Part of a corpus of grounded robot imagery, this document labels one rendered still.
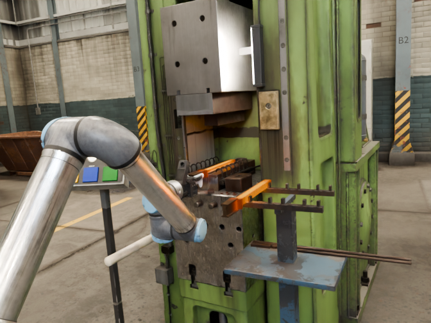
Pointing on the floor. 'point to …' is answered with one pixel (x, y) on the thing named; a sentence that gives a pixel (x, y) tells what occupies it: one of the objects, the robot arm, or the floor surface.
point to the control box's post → (111, 254)
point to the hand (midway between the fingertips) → (199, 173)
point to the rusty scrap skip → (20, 152)
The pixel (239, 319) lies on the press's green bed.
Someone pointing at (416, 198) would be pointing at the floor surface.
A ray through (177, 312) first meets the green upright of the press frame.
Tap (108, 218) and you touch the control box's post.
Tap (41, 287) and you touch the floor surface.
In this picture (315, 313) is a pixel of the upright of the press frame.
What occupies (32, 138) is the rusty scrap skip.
